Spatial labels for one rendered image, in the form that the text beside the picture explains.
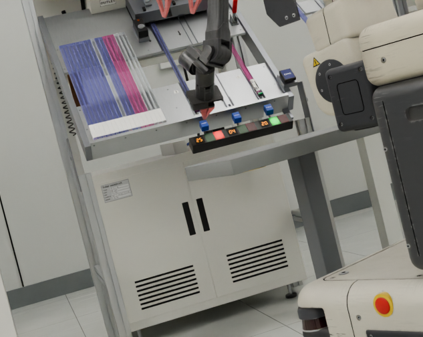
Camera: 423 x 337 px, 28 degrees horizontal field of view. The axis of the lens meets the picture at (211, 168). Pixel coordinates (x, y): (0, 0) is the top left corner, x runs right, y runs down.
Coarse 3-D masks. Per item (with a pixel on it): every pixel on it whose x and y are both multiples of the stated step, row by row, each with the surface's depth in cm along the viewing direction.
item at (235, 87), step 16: (192, 80) 280; (224, 80) 280; (240, 80) 280; (256, 80) 280; (272, 80) 280; (160, 96) 274; (176, 96) 274; (224, 96) 274; (240, 96) 274; (256, 96) 274; (80, 112) 269; (176, 112) 269; (192, 112) 269
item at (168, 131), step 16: (272, 96) 271; (288, 96) 272; (224, 112) 267; (240, 112) 270; (256, 112) 272; (144, 128) 261; (160, 128) 262; (176, 128) 265; (192, 128) 267; (96, 144) 258; (112, 144) 260; (128, 144) 262; (144, 144) 265
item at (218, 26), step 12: (216, 0) 245; (228, 0) 247; (216, 12) 245; (228, 12) 247; (216, 24) 244; (228, 24) 247; (216, 36) 243; (228, 36) 246; (216, 48) 243; (228, 48) 247; (216, 60) 244; (228, 60) 247
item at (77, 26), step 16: (64, 16) 305; (80, 16) 305; (96, 16) 305; (112, 16) 305; (128, 16) 305; (176, 16) 305; (192, 16) 305; (64, 32) 298; (80, 32) 298; (96, 32) 298; (112, 32) 298; (128, 32) 298; (160, 32) 298; (176, 32) 298; (192, 32) 298; (240, 32) 298; (144, 48) 292; (160, 48) 292; (176, 48) 292; (64, 64) 286
